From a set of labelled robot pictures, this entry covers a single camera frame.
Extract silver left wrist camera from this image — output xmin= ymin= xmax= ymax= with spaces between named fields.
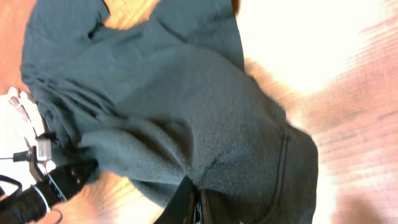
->
xmin=37 ymin=139 xmax=52 ymax=161

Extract black Nike t-shirt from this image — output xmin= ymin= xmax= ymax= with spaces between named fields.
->
xmin=21 ymin=0 xmax=318 ymax=223

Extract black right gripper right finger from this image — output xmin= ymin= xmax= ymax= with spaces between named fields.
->
xmin=200 ymin=190 xmax=240 ymax=224

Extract folded white beige pants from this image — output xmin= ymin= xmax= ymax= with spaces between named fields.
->
xmin=1 ymin=87 xmax=55 ymax=190

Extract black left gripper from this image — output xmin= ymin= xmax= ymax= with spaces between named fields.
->
xmin=32 ymin=159 xmax=98 ymax=205

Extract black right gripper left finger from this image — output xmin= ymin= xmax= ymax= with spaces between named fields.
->
xmin=154 ymin=177 xmax=196 ymax=224

